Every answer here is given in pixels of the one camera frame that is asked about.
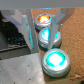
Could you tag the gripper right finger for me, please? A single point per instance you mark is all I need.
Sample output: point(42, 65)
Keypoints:
point(59, 23)

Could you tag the blue button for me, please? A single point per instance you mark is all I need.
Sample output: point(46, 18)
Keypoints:
point(45, 37)

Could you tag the green button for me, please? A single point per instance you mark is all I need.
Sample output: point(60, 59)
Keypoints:
point(55, 62)

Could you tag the red button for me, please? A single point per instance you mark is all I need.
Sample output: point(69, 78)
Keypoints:
point(43, 20)

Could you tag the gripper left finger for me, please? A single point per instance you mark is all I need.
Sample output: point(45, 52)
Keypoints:
point(27, 26)

